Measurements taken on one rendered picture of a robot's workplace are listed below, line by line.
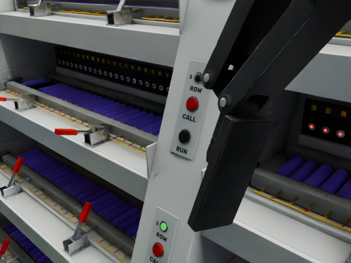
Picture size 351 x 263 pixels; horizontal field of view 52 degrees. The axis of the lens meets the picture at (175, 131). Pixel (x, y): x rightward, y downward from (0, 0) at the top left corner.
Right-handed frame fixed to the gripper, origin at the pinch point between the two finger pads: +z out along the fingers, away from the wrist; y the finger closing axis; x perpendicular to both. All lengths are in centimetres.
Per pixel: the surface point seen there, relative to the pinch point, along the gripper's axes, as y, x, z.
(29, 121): -61, 4, 24
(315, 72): -14.6, 18.7, -5.0
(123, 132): -41.1, 13.8, 16.0
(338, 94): -11.8, 19.8, -3.8
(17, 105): -69, 3, 24
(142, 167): -31.3, 12.7, 16.6
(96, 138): -42.6, 9.9, 17.9
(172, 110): -28.8, 13.2, 6.1
